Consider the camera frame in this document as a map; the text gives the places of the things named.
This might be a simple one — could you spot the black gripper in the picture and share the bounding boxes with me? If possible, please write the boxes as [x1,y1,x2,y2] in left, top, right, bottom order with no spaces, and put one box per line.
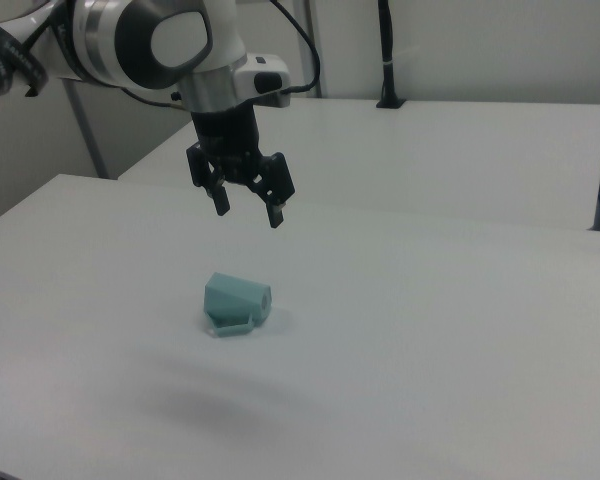
[186,103,298,230]

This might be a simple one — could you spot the teal plastic cup with handle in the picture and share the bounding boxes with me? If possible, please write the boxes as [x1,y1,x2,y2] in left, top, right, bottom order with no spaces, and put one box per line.
[202,271,274,340]

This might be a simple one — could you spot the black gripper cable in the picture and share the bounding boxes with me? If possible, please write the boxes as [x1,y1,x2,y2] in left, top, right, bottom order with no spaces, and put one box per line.
[269,0,323,96]

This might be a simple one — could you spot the grey metal wall post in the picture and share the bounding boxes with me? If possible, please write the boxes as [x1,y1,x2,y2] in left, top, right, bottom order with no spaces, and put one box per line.
[61,77,111,180]
[299,0,327,99]

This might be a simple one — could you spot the black sleeved cable pole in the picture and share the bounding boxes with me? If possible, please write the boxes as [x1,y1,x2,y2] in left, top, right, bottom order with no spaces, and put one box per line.
[376,0,407,110]

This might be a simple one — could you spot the black velcro cable straps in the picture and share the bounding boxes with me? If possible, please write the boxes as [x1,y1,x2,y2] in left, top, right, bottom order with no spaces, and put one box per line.
[0,19,49,99]

